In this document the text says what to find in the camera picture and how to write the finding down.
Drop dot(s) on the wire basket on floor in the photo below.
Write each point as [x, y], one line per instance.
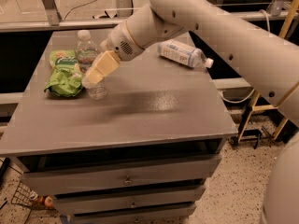
[25, 197]

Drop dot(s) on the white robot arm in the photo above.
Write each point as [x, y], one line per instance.
[270, 65]

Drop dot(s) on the bottom grey drawer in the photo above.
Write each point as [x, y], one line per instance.
[138, 215]

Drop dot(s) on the top grey drawer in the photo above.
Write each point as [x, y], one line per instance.
[121, 175]

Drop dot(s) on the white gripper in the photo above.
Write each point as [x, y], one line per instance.
[121, 42]

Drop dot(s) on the yellow metal stand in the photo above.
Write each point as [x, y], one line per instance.
[289, 24]

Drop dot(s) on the middle grey drawer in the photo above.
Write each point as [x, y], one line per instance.
[129, 199]

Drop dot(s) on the green rice chip bag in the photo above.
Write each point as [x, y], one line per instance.
[66, 76]

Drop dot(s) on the grey drawer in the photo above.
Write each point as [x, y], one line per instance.
[129, 199]
[138, 215]
[121, 175]

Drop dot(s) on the grey drawer cabinet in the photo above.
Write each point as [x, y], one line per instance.
[154, 110]

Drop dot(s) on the clear water bottle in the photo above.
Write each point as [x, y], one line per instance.
[86, 51]

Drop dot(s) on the grey metal railing frame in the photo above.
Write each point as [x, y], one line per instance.
[50, 14]

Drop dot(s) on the lying white-label bottle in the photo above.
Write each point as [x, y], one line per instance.
[184, 54]

